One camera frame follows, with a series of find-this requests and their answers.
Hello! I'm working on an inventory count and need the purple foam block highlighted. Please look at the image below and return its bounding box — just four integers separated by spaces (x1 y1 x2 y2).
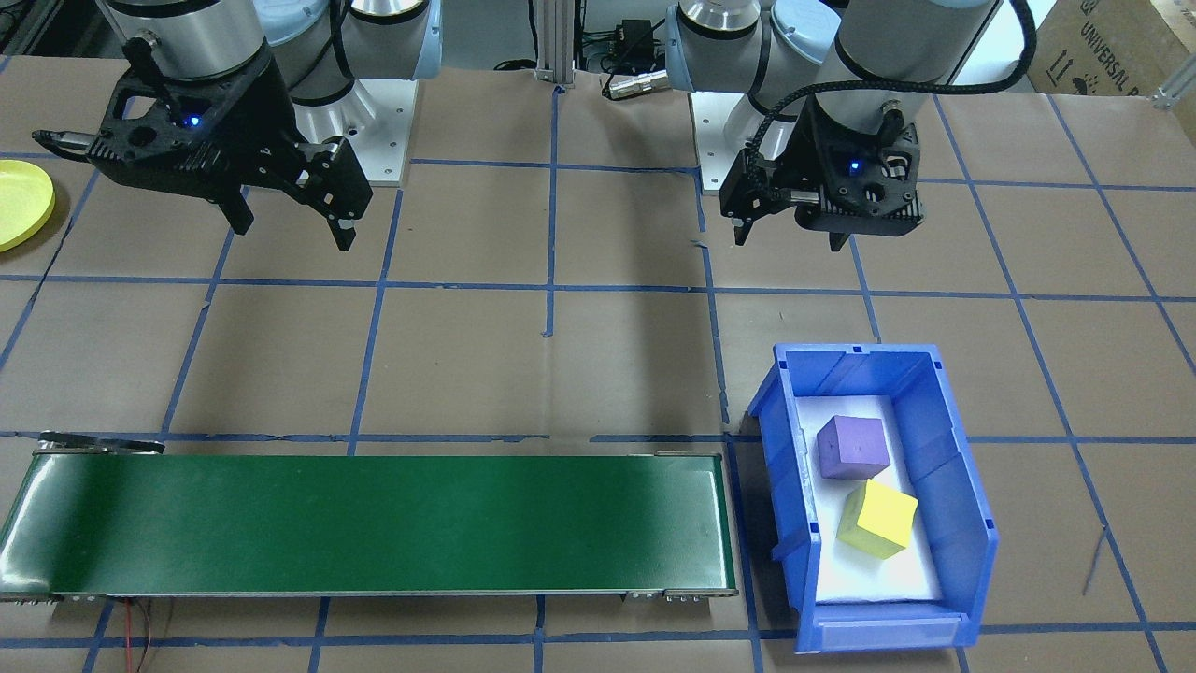
816 416 889 481

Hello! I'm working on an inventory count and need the yellow foam block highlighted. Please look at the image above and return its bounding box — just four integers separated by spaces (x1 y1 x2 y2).
836 480 919 560

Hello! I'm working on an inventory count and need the yellow plate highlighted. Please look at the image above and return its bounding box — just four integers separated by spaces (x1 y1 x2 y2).
0 159 55 253

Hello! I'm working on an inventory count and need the silver cylindrical connector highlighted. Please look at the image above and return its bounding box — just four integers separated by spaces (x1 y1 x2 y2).
603 70 670 100

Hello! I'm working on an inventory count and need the small black power adapter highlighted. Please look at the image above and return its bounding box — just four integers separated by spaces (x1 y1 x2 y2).
615 19 657 72

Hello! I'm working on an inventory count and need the brown cardboard box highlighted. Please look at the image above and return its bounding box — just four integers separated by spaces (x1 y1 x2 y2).
1028 0 1196 99

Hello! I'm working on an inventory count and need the blue plastic storage bin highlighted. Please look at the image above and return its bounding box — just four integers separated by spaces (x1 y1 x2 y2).
747 343 999 653

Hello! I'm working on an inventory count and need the green conveyor belt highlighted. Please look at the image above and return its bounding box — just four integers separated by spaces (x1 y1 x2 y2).
0 432 739 604

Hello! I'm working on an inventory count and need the white square base plate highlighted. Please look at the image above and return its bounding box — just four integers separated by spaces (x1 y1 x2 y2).
690 93 816 197
353 79 419 186

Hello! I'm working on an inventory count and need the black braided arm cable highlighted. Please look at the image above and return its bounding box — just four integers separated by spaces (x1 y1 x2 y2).
743 0 1040 180

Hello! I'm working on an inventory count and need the red conveyor wire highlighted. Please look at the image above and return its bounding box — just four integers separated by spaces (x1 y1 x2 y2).
124 598 158 673

